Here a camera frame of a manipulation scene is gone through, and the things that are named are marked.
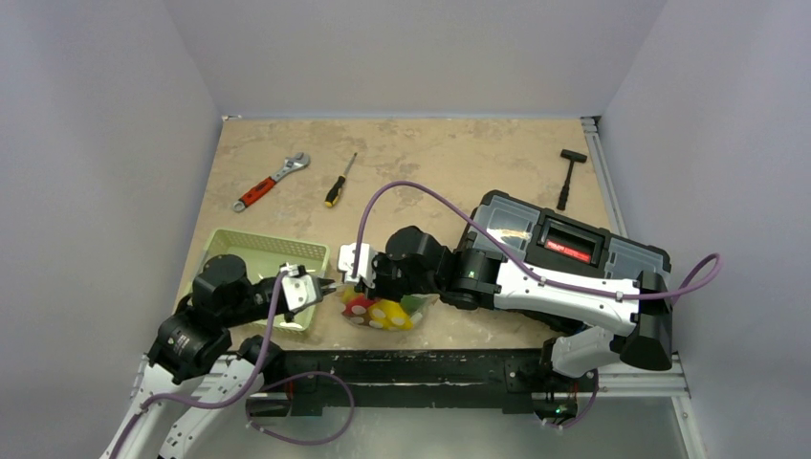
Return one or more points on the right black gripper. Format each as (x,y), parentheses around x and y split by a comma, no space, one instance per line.
(378,279)

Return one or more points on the green plastic basket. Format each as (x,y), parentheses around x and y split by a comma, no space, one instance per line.
(263,254)

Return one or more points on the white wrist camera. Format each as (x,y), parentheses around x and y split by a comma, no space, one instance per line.
(300,288)
(355,263)

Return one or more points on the clear zip top bag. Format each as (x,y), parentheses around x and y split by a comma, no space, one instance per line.
(357,320)

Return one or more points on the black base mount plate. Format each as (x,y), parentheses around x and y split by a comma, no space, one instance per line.
(514,381)

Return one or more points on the black hammer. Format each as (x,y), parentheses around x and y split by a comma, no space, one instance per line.
(573,158)

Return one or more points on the yellow black screwdriver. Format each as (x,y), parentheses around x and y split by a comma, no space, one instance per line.
(334,193)

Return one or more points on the yellow banana toy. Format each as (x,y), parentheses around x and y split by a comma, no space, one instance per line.
(387,315)

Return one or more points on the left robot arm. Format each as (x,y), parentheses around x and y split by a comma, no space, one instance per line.
(180,397)

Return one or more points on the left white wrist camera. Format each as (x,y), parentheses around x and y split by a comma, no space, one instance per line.
(300,288)

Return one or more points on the red handled adjustable wrench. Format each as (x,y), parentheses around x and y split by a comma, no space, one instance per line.
(291,164)

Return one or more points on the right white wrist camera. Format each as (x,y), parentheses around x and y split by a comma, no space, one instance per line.
(355,263)

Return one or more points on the green bell pepper toy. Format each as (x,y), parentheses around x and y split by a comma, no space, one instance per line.
(415,305)

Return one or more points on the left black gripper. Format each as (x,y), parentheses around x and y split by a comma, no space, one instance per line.
(289,315)

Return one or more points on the black tool box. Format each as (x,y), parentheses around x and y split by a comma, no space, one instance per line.
(520,257)

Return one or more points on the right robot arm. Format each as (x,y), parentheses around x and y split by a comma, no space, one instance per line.
(431,268)

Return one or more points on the red chili pepper toy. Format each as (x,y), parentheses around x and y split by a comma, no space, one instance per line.
(355,304)

